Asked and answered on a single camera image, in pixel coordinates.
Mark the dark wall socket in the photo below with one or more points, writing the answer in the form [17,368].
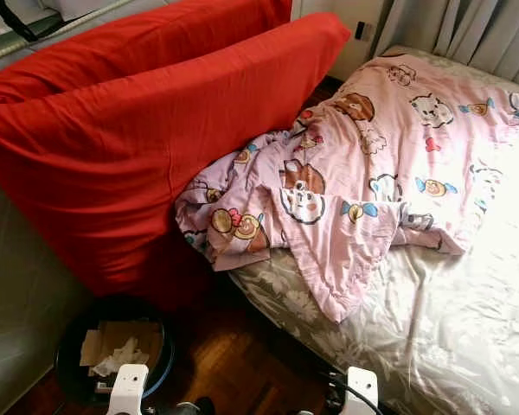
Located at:
[362,31]

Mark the grey curtain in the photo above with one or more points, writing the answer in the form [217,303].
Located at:
[458,30]

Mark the black round waste bin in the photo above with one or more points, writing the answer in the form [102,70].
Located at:
[65,359]

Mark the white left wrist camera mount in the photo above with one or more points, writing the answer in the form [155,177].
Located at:
[128,387]

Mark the pink cartoon print blanket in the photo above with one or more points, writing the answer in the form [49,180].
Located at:
[355,164]

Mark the white tissue paper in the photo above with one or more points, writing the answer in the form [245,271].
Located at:
[121,357]

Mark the brown cardboard piece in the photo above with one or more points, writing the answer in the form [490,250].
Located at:
[130,333]

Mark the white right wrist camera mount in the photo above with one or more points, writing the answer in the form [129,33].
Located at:
[362,389]

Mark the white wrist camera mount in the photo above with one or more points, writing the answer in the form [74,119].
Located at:
[128,387]
[362,389]

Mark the beige floral bed sheet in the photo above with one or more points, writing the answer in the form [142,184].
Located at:
[432,328]

